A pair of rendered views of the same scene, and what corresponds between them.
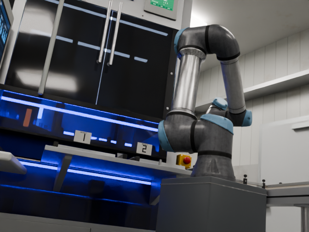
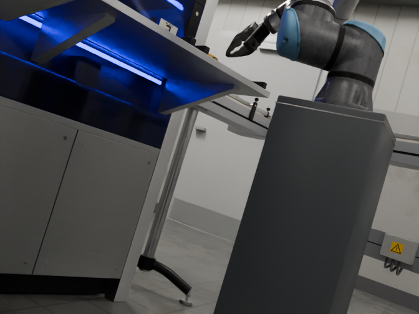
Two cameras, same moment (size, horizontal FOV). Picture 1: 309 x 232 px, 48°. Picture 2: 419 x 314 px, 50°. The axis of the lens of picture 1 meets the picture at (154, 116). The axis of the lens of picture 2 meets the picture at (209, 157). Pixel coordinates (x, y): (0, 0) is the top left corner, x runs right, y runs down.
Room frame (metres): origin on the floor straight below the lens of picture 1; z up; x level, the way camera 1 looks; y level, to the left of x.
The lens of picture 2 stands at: (0.35, 0.55, 0.55)
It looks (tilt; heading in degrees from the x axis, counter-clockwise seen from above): 3 degrees up; 332
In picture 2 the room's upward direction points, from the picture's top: 17 degrees clockwise
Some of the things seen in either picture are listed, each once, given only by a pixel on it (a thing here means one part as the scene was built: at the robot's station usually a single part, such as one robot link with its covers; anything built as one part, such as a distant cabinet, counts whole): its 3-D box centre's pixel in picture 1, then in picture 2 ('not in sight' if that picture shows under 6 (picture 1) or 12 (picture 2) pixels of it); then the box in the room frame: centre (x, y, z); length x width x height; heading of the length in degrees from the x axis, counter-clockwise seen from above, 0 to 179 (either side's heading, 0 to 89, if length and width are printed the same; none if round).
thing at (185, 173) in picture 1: (117, 168); (146, 52); (1.69, 0.15, 0.87); 0.70 x 0.48 x 0.02; 108
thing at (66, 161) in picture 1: (61, 175); (69, 40); (1.61, 0.38, 0.79); 0.34 x 0.03 x 0.13; 18
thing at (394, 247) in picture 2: not in sight; (398, 248); (1.52, -1.02, 0.50); 0.12 x 0.05 x 0.09; 18
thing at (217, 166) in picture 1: (213, 168); (345, 98); (1.18, -0.22, 0.84); 0.15 x 0.15 x 0.10
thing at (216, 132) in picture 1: (214, 135); (355, 53); (1.19, -0.21, 0.96); 0.13 x 0.12 x 0.14; 63
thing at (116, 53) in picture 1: (140, 65); not in sight; (1.88, 0.12, 1.50); 0.43 x 0.01 x 0.59; 108
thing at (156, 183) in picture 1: (164, 191); (195, 100); (1.76, -0.09, 0.79); 0.34 x 0.03 x 0.13; 18
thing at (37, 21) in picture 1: (62, 44); not in sight; (1.75, 0.55, 1.50); 0.47 x 0.01 x 0.59; 108
